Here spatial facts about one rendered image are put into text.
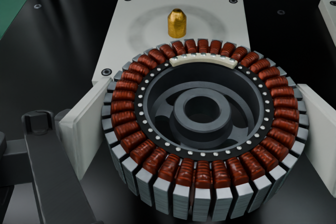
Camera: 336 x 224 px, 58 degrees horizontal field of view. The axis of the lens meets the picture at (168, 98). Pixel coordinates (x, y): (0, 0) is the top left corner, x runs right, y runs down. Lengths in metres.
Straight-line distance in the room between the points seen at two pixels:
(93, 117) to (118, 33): 0.19
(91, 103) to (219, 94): 0.07
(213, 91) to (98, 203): 0.12
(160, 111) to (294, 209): 0.12
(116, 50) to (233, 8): 0.15
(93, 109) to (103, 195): 0.10
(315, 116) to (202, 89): 0.06
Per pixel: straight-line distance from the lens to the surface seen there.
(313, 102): 0.17
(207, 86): 0.20
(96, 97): 0.16
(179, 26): 0.31
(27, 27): 0.40
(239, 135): 0.18
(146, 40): 0.32
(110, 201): 0.23
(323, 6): 0.41
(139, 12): 0.36
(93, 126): 0.16
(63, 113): 0.16
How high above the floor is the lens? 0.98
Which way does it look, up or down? 50 degrees down
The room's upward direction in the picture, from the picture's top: 2 degrees counter-clockwise
